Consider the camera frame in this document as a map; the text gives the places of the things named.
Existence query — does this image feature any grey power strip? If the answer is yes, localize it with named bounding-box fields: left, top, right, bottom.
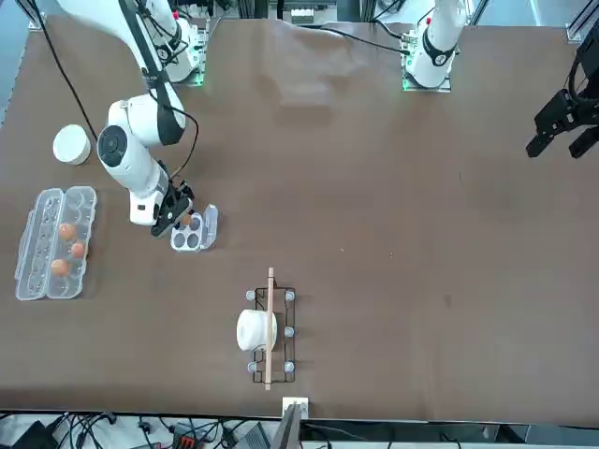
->
left=288, top=5, right=315, bottom=25

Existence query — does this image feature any black wire cup rack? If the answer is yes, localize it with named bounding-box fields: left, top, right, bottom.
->
left=244, top=267, right=298, bottom=392

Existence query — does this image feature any ribbed power adapter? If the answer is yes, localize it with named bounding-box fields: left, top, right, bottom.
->
left=236, top=423, right=271, bottom=449

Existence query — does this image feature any aluminium camera post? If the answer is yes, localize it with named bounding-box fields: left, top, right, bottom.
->
left=281, top=396, right=311, bottom=449

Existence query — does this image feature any transparent four-slot egg tray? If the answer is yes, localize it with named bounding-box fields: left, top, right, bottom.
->
left=168, top=202, right=220, bottom=253

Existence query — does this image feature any white bowl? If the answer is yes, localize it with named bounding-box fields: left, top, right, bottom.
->
left=51, top=123, right=92, bottom=167

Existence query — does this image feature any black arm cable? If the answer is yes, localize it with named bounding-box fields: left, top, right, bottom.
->
left=18, top=0, right=200, bottom=183

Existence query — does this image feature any transparent twelve-slot egg tray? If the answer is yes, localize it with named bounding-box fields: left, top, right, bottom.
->
left=14, top=185, right=98, bottom=302

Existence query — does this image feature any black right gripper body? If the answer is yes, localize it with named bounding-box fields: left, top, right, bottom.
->
left=156, top=184, right=194, bottom=221

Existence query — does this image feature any black table cable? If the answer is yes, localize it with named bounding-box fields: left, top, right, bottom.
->
left=279, top=19, right=409, bottom=55

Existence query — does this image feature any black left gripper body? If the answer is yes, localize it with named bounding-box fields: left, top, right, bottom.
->
left=573, top=33, right=599, bottom=128

